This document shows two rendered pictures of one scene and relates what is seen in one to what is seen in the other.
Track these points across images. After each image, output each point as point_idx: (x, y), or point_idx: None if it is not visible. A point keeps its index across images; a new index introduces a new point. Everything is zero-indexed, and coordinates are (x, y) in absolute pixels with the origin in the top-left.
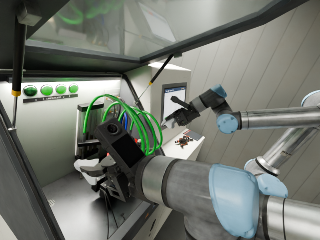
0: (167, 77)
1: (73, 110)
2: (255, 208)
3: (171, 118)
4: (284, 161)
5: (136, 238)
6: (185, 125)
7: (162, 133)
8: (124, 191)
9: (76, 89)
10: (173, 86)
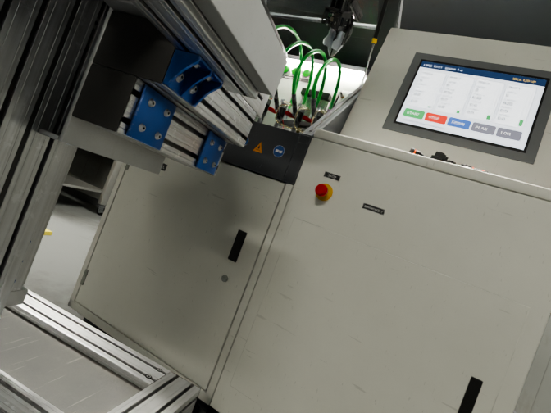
0: (441, 47)
1: (298, 96)
2: None
3: (334, 34)
4: None
5: (200, 173)
6: (338, 25)
7: (390, 138)
8: None
9: (307, 73)
10: (464, 64)
